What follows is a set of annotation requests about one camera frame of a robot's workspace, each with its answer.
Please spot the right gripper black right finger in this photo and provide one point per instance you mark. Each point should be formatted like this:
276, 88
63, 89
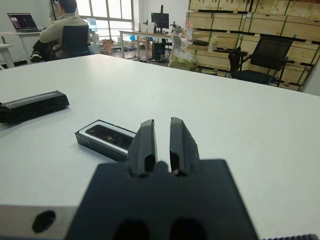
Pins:
181, 145

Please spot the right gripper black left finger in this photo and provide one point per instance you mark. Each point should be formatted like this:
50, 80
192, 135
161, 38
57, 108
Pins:
146, 145

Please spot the black box lid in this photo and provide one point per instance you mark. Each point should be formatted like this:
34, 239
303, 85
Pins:
37, 107

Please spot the black box white lining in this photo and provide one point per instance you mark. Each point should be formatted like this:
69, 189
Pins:
95, 146

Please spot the black computer tower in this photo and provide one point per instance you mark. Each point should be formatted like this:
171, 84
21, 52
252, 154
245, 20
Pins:
158, 51

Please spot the black upright bag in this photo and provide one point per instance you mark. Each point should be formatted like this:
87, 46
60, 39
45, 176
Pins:
234, 62

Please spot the long desk metal legs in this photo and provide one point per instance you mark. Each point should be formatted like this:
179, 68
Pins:
140, 33

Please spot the black monitor on stand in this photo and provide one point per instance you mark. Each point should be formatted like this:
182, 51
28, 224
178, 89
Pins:
160, 20

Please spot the black office chair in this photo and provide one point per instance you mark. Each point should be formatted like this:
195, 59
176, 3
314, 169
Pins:
75, 41

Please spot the black mesh chair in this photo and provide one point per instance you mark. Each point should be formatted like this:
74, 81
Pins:
272, 52

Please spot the small bright screen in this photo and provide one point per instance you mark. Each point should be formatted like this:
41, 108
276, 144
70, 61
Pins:
91, 23

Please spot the stacked wooden crates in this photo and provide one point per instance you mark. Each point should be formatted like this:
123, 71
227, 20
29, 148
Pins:
262, 25

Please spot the seated person beige jacket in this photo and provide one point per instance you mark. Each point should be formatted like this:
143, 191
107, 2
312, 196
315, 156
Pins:
62, 25

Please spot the white desk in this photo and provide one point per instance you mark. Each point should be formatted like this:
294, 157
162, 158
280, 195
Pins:
22, 36

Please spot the open laptop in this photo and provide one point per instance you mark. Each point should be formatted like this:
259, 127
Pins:
23, 22

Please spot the window with grid frame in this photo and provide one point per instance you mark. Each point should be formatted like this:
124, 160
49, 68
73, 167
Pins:
115, 10

